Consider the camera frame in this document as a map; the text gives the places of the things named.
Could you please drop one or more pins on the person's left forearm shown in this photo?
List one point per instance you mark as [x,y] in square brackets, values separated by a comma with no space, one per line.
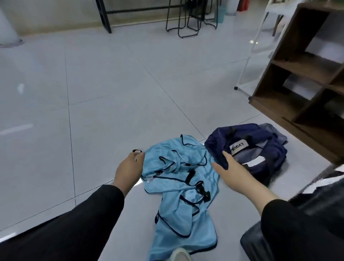
[64,231]

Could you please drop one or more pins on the navy blue bag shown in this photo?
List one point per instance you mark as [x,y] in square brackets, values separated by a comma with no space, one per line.
[269,150]

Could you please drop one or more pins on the wooden wall counter black leg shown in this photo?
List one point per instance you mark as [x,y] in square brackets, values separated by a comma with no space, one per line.
[104,16]

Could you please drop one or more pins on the black leather bench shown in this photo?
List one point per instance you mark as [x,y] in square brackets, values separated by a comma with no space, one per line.
[322,209]

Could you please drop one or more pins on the white shoe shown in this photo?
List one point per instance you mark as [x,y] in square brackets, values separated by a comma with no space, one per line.
[181,254]

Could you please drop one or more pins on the wooden shelf cabinet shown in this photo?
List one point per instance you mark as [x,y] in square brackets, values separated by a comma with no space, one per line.
[301,102]

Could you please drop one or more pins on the white wheeled cart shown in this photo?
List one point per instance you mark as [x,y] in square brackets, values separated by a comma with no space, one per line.
[280,7]

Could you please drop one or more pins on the person's right forearm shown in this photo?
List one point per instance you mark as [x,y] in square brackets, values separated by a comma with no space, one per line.
[301,231]

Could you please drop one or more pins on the person's right hand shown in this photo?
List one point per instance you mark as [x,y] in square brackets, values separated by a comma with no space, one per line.
[239,177]

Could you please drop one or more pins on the person's left hand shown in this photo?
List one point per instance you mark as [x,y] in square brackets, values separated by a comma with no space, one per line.
[129,172]

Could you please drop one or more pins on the teal bucket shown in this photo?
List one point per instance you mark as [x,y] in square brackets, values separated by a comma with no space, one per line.
[221,13]

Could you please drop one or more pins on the wooden top black stool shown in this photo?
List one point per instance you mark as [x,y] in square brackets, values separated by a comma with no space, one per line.
[210,26]
[179,33]

